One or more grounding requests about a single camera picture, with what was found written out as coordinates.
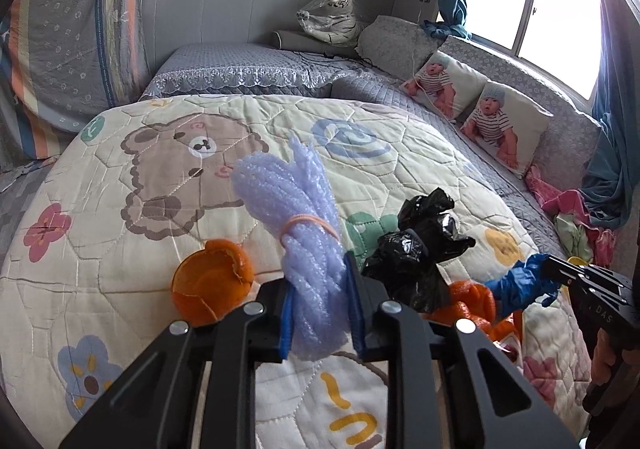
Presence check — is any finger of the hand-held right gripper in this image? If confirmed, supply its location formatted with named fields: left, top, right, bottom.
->
left=544, top=255, right=627, bottom=288
left=560, top=279, right=634, bottom=306

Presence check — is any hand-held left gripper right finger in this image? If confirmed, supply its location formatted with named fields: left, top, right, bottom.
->
left=345, top=254, right=581, bottom=449

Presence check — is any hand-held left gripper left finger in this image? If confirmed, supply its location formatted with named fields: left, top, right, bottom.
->
left=57, top=279, right=296, bottom=449

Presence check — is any blue rubber glove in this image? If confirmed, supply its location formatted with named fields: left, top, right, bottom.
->
left=484, top=253, right=563, bottom=317

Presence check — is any black plastic bag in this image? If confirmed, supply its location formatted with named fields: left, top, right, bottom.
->
left=361, top=188, right=476, bottom=315

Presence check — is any orange cloth item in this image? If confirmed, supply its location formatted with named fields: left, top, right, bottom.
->
left=487, top=311, right=525, bottom=365

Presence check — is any foam fruit net bundle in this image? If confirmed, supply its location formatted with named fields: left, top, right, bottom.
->
left=231, top=134, right=351, bottom=361

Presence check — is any person's right hand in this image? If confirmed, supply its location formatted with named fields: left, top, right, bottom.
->
left=588, top=328, right=640, bottom=411

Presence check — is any green cloth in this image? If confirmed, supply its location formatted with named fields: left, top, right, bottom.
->
left=555, top=214, right=596, bottom=263

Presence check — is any pink floral cloth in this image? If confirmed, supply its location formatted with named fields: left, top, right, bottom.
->
left=525, top=164, right=619, bottom=275

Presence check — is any baby print pillow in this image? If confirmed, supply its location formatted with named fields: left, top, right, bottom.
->
left=460, top=82, right=553, bottom=179
left=402, top=49, right=489, bottom=123

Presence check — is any cartoon bear quilt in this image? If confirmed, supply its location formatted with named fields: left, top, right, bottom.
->
left=0, top=93, right=593, bottom=449

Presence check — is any grey bolster pillow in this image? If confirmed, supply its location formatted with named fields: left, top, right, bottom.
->
left=271, top=29, right=361, bottom=56

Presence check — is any plush tiger in plastic bag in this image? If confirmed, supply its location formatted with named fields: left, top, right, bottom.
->
left=296, top=0, right=365, bottom=46

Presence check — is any white cable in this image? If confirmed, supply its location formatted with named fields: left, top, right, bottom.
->
left=407, top=4, right=453, bottom=117

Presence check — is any black cable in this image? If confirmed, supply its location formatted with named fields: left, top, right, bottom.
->
left=305, top=48, right=382, bottom=68

